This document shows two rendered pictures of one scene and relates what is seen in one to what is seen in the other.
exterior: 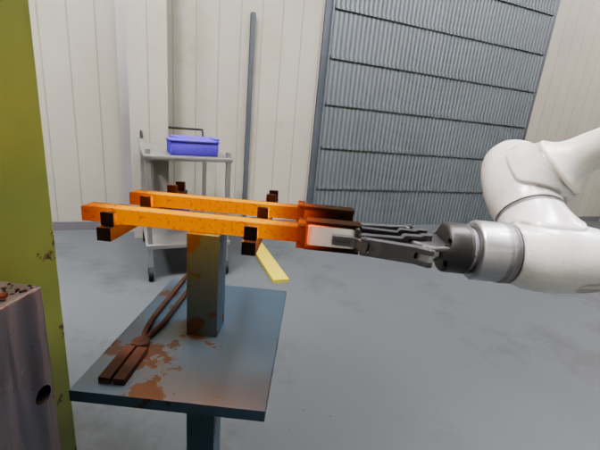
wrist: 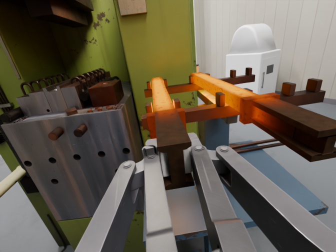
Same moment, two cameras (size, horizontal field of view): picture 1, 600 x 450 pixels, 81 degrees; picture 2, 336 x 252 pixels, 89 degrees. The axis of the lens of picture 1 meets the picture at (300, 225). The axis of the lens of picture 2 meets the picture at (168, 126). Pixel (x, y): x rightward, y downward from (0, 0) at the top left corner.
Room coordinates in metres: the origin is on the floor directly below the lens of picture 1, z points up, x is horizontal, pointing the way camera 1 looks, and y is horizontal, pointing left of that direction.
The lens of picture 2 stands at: (0.50, -0.20, 1.07)
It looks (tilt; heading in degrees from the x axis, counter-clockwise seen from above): 25 degrees down; 86
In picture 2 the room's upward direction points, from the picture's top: 8 degrees counter-clockwise
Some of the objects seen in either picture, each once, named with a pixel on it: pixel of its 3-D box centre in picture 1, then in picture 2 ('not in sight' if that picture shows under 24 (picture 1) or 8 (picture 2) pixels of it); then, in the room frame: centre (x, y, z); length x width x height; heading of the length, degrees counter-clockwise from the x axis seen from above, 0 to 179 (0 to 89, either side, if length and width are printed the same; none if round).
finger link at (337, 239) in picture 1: (349, 243); (143, 161); (0.48, -0.07, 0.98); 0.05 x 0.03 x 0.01; 89
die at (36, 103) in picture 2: not in sight; (76, 87); (0.17, 0.60, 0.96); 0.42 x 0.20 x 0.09; 86
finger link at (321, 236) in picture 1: (330, 237); (161, 142); (0.50, -0.05, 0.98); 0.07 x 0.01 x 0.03; 89
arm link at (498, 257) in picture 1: (485, 251); not in sight; (0.50, -0.28, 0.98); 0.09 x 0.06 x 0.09; 178
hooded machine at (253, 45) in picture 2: not in sight; (251, 65); (2.24, 2.65, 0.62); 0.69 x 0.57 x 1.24; 112
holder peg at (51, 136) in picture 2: not in sight; (56, 133); (0.19, 0.31, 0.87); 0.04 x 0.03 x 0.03; 86
